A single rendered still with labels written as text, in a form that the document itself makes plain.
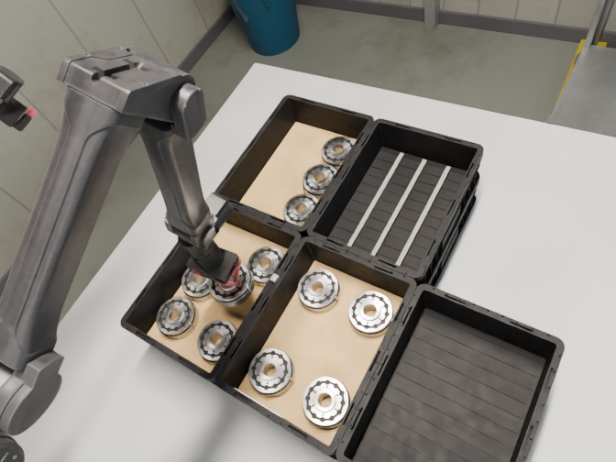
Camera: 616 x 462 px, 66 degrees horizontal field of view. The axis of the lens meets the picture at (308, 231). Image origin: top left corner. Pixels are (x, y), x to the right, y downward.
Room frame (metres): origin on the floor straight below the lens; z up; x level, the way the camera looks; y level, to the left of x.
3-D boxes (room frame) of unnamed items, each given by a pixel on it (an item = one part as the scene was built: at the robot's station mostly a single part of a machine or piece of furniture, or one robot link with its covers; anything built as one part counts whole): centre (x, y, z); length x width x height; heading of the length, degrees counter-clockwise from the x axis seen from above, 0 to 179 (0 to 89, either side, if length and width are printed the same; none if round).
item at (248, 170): (0.87, -0.05, 0.87); 0.40 x 0.30 x 0.11; 130
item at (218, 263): (0.58, 0.21, 1.08); 0.10 x 0.07 x 0.07; 44
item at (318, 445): (0.39, 0.07, 0.92); 0.40 x 0.30 x 0.02; 130
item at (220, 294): (0.57, 0.21, 0.96); 0.10 x 0.10 x 0.01
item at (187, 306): (0.60, 0.39, 0.86); 0.10 x 0.10 x 0.01
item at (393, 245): (0.64, -0.24, 0.87); 0.40 x 0.30 x 0.11; 130
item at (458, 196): (0.64, -0.24, 0.92); 0.40 x 0.30 x 0.02; 130
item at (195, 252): (0.58, 0.21, 1.14); 0.07 x 0.06 x 0.07; 132
